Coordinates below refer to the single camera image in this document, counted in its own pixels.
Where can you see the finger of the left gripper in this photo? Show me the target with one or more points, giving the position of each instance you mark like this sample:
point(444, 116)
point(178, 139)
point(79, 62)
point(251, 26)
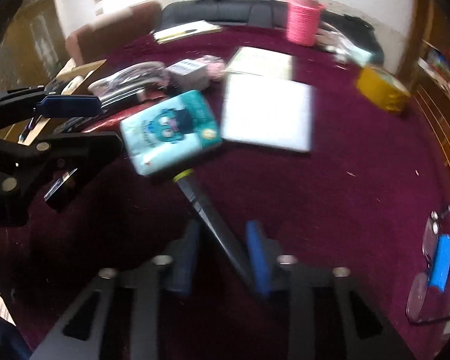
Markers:
point(68, 151)
point(69, 106)

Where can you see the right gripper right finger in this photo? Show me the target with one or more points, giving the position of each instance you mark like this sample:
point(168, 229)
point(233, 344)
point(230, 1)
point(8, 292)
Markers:
point(329, 315)

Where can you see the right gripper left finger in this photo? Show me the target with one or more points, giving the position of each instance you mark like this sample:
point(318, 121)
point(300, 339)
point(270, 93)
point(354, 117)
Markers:
point(116, 316)

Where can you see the red plastic packet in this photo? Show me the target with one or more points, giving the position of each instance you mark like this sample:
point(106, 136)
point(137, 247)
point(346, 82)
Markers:
point(91, 125)

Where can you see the black marker pen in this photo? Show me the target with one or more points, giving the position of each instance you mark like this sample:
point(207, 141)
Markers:
point(124, 100)

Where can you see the clear patterned pencil pouch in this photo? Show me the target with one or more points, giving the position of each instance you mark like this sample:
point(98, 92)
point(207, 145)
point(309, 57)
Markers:
point(137, 76)

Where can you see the teal cartoon tissue pack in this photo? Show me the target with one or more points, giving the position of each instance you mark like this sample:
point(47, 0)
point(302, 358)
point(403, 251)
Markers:
point(170, 133)

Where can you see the black marker yellow caps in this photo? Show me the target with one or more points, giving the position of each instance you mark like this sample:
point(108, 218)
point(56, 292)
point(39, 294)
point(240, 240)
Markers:
point(203, 206)

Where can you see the small white carton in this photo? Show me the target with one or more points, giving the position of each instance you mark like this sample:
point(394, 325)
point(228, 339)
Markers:
point(189, 75)

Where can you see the white medicine box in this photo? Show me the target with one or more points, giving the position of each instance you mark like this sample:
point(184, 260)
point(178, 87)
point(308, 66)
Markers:
point(261, 62)

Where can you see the blue sleeve forearm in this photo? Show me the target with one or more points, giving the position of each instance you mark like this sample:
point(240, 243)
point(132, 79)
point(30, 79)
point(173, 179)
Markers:
point(12, 344)

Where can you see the cardboard box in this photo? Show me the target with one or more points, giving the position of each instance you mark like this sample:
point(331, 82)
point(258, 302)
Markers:
point(25, 113)

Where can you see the brown armchair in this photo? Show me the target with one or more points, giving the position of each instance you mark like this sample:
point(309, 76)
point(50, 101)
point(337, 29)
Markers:
point(97, 40)

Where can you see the eyeglasses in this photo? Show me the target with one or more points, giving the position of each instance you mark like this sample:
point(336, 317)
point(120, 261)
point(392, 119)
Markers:
point(419, 289)

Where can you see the blue cylindrical battery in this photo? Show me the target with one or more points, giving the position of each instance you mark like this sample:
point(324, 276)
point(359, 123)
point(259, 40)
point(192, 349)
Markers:
point(440, 267)

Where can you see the pink fluffy pouch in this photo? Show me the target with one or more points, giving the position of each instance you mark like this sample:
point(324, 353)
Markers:
point(215, 67)

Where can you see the notebook with pen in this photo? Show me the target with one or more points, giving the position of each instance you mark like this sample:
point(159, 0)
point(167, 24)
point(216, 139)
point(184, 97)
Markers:
point(185, 31)

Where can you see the yellow tape roll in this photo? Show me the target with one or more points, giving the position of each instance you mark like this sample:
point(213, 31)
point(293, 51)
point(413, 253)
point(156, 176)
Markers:
point(383, 89)

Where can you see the black leather sofa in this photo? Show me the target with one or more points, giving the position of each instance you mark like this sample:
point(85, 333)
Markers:
point(268, 14)

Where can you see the wooden cabinet with clutter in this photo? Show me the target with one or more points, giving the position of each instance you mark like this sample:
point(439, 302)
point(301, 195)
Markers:
point(423, 70)

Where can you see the pink knitted thermos bottle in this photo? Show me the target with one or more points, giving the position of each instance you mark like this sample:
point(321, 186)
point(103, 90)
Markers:
point(303, 21)

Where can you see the white cloth pile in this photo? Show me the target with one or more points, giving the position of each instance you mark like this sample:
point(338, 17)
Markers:
point(331, 40)

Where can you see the black bag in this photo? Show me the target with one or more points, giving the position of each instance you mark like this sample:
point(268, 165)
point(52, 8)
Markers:
point(360, 32)

